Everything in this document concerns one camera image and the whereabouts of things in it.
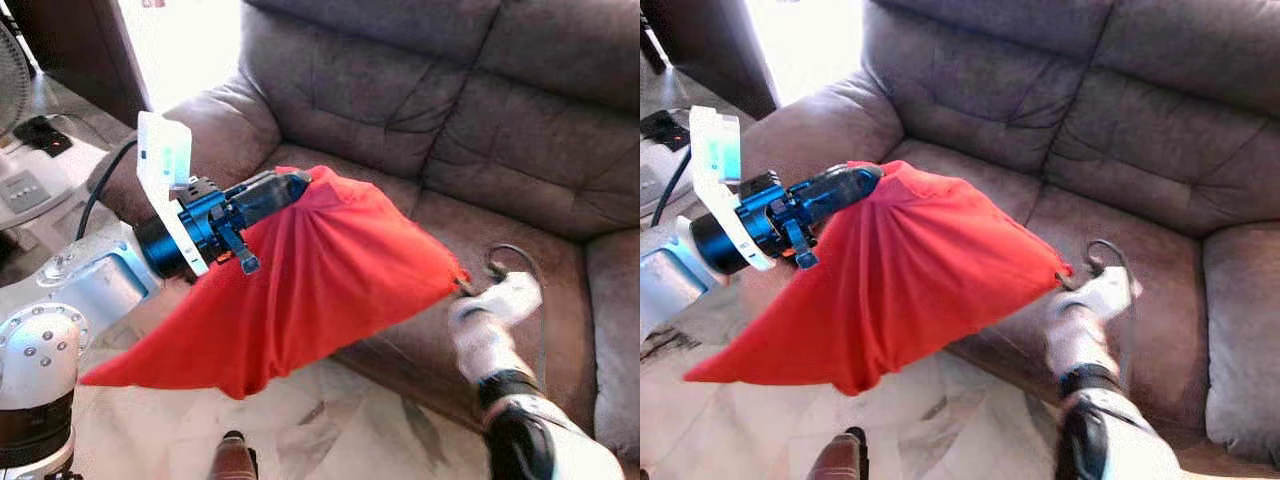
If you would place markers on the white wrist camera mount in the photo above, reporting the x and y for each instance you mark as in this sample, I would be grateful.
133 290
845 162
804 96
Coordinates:
1110 295
165 160
712 150
510 300

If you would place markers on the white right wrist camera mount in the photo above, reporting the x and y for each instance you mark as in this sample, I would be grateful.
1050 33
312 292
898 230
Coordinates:
1110 295
510 300

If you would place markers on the white electric fan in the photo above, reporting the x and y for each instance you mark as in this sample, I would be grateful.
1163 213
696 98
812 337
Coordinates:
12 80

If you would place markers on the dark grey fabric sofa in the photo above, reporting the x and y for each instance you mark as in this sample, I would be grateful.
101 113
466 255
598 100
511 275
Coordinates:
1150 120
500 120

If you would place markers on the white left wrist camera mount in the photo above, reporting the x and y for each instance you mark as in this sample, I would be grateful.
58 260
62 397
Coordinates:
712 150
165 160

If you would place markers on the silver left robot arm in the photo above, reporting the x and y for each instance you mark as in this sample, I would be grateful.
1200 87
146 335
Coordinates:
90 280
665 285

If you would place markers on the black power strip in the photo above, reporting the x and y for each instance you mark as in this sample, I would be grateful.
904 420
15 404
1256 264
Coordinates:
662 125
42 136

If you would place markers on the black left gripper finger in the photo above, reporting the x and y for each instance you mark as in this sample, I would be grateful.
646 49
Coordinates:
845 188
275 195

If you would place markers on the white appliance with grey panel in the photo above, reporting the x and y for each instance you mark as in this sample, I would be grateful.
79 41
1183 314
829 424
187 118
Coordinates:
660 165
22 190

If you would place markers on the silver left robot leg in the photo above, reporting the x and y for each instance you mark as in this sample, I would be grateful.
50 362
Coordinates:
232 460
835 462

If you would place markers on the dark wooden cabinet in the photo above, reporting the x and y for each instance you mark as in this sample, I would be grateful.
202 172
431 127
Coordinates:
80 50
710 50

